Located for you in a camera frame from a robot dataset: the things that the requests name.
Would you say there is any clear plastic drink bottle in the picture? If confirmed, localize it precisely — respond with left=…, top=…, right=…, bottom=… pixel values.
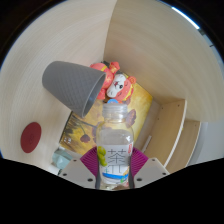
left=95, top=102, right=135, bottom=190

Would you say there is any flat round red coaster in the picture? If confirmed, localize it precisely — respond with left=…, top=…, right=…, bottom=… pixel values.
left=20, top=121, right=42, bottom=154

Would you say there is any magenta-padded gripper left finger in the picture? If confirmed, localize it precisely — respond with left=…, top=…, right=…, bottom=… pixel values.
left=59, top=148, right=100, bottom=190

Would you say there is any red plush mascot toy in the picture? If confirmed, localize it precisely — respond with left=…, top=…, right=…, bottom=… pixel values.
left=89, top=60, right=137, bottom=104

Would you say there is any grey mug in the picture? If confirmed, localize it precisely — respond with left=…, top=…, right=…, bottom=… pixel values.
left=41, top=60, right=107, bottom=118

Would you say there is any pale teal vase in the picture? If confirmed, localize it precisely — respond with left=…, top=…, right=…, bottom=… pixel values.
left=51, top=148, right=73, bottom=171

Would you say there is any yellow poppy flower painting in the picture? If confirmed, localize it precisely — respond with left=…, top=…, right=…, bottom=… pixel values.
left=59, top=81, right=154, bottom=158

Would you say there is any light wooden shelf unit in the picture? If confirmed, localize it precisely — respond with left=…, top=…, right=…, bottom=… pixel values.
left=143, top=98, right=203, bottom=174

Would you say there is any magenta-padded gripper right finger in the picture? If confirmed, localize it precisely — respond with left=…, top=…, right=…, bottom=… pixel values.
left=129, top=148, right=170, bottom=189

